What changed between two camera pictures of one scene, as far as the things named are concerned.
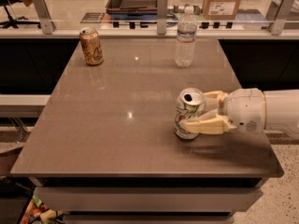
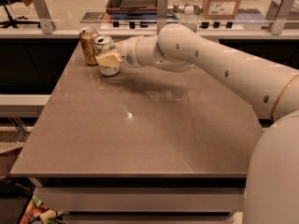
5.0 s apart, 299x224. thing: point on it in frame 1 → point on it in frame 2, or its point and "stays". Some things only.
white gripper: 245,110 → 127,52
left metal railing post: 43,12 stays
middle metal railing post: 162,12 stays
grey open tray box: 134,1 stays
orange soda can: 92,46 stays
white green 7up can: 190,103 → 105,45
